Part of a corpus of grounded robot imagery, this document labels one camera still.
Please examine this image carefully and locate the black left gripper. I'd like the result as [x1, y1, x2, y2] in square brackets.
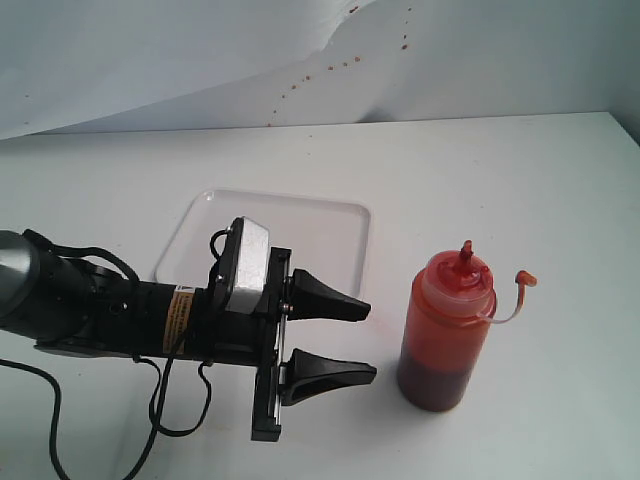
[192, 247, 377, 441]

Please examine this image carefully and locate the red sauce squeeze bottle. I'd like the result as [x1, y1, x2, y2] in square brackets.
[396, 239, 540, 413]

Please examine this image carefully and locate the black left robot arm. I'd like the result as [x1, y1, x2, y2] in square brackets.
[1, 218, 376, 442]

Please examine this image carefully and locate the white rectangular plastic tray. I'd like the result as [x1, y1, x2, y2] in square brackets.
[155, 189, 370, 297]

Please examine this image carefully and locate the white paper backdrop sheet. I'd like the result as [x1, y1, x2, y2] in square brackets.
[1, 1, 639, 139]

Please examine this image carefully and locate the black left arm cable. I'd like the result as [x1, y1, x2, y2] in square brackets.
[0, 229, 214, 480]

